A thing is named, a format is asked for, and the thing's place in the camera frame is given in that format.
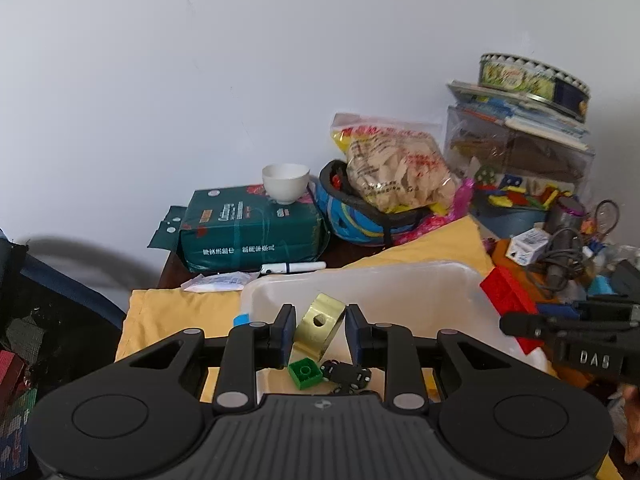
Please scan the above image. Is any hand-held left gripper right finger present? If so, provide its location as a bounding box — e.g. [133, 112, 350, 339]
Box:
[345, 304, 509, 414]

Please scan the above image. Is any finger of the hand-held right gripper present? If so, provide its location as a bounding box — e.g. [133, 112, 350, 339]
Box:
[499, 311, 569, 344]

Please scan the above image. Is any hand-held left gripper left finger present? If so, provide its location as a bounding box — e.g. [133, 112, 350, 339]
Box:
[128, 304, 298, 414]

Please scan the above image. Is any yellow block with round hole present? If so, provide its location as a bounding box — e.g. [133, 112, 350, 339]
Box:
[288, 292, 346, 362]

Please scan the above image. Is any large red building block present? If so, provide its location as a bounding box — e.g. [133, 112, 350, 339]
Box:
[479, 265, 545, 357]

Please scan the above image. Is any black toy wheel piece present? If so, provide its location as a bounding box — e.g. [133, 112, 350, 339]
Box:
[319, 358, 374, 396]

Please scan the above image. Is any green square building block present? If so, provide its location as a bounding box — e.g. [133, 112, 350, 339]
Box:
[287, 357, 323, 391]

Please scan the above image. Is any white plastic storage box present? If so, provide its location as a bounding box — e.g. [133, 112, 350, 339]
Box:
[239, 259, 557, 397]

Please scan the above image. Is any person's right hand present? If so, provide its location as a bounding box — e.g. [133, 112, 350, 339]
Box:
[621, 383, 640, 465]

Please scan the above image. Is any white marker pen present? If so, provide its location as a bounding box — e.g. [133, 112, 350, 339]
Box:
[259, 261, 327, 276]

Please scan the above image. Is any small white box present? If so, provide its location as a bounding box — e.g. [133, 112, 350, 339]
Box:
[505, 227, 549, 265]

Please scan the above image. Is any small white plastic packet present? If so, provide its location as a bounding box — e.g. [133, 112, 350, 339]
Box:
[180, 270, 261, 294]

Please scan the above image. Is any grey hair dryer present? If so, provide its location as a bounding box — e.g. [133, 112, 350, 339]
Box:
[540, 195, 590, 292]

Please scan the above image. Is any green tissue pack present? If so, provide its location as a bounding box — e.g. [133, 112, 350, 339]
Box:
[147, 183, 329, 275]

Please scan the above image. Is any blue basin of toys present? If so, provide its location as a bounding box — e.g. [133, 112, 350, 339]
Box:
[472, 172, 576, 239]

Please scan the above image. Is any blue bicycle helmet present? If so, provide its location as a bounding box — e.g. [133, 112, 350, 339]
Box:
[312, 159, 437, 248]

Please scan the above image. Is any yellow cloth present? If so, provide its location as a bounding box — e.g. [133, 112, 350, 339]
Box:
[114, 216, 497, 407]

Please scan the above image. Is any pink tinsel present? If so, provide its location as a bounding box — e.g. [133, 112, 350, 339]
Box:
[414, 177, 477, 242]

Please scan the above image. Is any white ceramic bowl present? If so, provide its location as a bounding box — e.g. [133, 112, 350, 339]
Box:
[261, 162, 311, 206]

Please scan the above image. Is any clear bag of snacks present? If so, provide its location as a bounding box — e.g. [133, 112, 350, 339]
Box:
[329, 112, 464, 214]

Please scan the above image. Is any clear plastic box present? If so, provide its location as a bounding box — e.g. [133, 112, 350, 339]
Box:
[443, 104, 597, 212]

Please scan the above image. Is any stack of thin books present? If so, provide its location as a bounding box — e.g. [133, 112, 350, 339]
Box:
[446, 79, 592, 152]

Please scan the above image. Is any dark blue mesh bag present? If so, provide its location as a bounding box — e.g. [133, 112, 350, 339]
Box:
[0, 229, 129, 480]

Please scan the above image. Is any round decorated tin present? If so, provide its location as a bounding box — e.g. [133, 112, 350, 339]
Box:
[477, 52, 592, 124]

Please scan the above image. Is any colourful printed box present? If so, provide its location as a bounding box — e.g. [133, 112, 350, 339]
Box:
[0, 349, 40, 473]

